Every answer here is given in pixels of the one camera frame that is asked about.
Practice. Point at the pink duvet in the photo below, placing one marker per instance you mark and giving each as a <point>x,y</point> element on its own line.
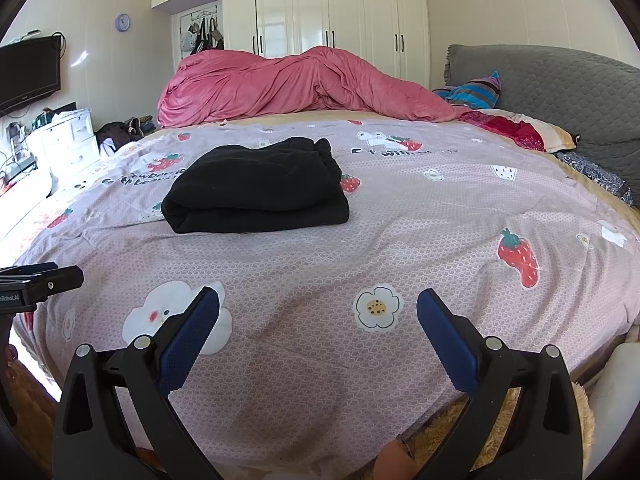
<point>275,80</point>

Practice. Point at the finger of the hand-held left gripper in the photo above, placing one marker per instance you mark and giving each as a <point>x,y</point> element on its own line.
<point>60,282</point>

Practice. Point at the strawberry printed blanket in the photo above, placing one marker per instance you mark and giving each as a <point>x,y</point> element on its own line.
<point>350,240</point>

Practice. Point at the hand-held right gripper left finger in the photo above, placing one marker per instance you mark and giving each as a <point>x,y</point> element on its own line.
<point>192,340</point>

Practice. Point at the dark grey hanging bag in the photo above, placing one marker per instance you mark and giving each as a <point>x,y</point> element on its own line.
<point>216,35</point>

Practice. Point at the grey quilted headboard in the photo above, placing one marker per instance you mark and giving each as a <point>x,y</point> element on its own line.
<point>575,95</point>

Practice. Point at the black sweater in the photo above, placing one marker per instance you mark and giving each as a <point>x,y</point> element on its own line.
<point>250,190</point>

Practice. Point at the black wall television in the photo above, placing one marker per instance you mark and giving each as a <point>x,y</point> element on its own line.
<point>27,72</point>

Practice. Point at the white drawer cabinet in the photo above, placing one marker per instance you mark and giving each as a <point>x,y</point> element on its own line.
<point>65,140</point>

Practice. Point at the white wardrobe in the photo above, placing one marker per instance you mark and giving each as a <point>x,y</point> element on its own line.
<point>350,10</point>

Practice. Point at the dark clothes pile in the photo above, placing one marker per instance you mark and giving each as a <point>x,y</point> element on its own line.
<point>122,135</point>

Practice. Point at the tan plush rug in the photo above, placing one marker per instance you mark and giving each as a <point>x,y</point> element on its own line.
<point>582,410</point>

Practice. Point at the person's right hand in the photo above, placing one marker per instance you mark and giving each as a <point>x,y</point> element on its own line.
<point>392,460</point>

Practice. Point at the purple wall clock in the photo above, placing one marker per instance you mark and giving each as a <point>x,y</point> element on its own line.
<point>123,21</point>

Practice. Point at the white rounded object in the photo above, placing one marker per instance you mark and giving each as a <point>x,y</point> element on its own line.
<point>615,390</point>

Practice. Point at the blue patterned cloth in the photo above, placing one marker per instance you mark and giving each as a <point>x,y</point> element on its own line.
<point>595,175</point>

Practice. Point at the red patterned pillow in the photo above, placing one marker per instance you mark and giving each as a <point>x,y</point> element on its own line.
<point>515,130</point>

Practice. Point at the striped pillow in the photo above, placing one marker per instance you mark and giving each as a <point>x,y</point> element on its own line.
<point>470,91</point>

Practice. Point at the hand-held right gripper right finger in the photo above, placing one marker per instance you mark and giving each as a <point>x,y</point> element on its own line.
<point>445,345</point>

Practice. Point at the black hanging bag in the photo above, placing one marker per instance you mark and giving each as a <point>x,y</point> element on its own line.
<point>202,35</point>

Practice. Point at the cluttered white desk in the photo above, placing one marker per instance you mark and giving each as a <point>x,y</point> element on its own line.
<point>20,160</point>

